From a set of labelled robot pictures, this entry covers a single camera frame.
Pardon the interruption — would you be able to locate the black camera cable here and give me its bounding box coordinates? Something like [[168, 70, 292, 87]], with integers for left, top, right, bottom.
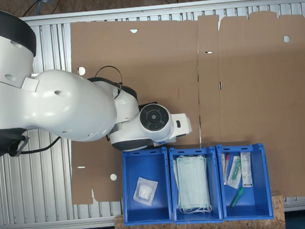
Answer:
[[96, 65, 124, 101]]

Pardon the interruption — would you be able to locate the blue plastic storage bin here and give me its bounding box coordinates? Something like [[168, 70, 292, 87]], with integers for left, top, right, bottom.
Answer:
[[168, 144, 224, 226], [216, 141, 275, 223], [119, 146, 174, 226]]

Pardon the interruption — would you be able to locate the loose green syringe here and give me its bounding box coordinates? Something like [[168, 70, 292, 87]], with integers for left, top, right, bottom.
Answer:
[[228, 186, 247, 209]]

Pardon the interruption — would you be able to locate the green syringe in clear packet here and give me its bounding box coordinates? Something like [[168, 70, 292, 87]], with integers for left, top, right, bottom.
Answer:
[[225, 154, 244, 190]]

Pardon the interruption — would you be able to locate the black cable with grey strap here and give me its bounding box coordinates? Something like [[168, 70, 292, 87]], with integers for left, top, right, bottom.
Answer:
[[7, 130, 63, 158]]

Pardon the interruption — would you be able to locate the red capped tube packet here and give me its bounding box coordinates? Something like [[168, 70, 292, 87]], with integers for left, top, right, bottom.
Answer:
[[221, 152, 232, 186]]

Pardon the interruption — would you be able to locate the brown cardboard sheet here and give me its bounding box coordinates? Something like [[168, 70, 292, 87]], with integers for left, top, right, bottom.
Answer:
[[58, 13, 210, 206], [193, 7, 305, 203]]

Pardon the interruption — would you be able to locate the white cotton packet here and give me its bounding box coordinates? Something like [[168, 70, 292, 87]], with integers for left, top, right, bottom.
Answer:
[[131, 175, 160, 208]]

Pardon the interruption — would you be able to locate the pale face mask stack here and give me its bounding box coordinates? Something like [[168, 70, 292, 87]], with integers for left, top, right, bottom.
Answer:
[[172, 153, 213, 216]]

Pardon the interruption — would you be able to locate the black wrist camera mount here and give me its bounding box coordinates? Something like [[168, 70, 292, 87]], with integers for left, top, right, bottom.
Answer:
[[138, 102, 159, 113]]

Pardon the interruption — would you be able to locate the white printed flat packet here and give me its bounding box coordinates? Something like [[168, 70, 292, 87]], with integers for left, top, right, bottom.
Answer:
[[239, 151, 254, 189]]

